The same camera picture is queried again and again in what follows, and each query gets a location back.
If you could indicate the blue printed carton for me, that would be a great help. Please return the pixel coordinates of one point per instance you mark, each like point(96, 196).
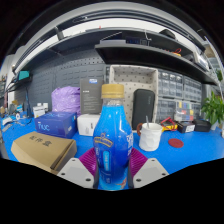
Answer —
point(55, 125)

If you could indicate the white perforated tray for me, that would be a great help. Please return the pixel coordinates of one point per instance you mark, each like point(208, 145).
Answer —
point(130, 78)

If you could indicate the flat black case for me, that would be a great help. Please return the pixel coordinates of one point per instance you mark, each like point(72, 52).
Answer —
point(202, 125)

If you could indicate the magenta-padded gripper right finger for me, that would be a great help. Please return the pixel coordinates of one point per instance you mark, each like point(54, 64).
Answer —
point(150, 170)

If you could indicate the black wall shelf unit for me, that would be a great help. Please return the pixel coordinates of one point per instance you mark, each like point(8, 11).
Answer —
point(140, 55)

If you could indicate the black box with white label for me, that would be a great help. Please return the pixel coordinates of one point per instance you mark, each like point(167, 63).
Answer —
point(186, 127)

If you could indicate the white spoon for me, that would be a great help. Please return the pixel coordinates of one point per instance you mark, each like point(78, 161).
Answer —
point(147, 122)

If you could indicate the small white box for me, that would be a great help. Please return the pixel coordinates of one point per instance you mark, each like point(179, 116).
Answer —
point(87, 125)

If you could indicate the clear organizer with coloured parts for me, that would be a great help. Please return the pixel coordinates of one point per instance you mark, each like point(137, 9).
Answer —
point(184, 111)

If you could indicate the small white printed carton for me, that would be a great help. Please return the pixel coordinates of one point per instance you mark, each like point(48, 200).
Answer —
point(40, 110)

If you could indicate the purple plastic bag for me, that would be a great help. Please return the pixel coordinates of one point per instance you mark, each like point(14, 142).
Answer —
point(66, 100)

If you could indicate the blue drink bottle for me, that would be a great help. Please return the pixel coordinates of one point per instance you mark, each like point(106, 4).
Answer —
point(112, 140)

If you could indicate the grey small-drawer cabinet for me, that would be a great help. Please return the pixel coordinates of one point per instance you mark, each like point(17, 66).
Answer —
point(165, 107)
point(192, 89)
point(170, 84)

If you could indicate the green potted plant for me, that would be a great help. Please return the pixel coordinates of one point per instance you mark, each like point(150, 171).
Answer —
point(213, 108)

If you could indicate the yellow multimeter with red leads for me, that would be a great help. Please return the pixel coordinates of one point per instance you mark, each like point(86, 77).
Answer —
point(169, 125)

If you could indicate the brown cardboard box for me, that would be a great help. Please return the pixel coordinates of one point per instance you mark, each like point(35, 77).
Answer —
point(40, 150)

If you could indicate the white metal rack unit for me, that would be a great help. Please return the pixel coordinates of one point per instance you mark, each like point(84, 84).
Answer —
point(213, 63)

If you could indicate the teal plastic holder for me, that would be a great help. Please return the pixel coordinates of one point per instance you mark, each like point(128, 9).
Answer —
point(23, 75)

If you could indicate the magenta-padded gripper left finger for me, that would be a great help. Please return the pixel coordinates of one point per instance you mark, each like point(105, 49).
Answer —
point(76, 171)

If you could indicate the black zip case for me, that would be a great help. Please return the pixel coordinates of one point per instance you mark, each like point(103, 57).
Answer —
point(143, 108)

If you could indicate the flat round red coaster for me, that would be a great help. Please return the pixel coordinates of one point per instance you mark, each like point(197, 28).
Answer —
point(175, 143)

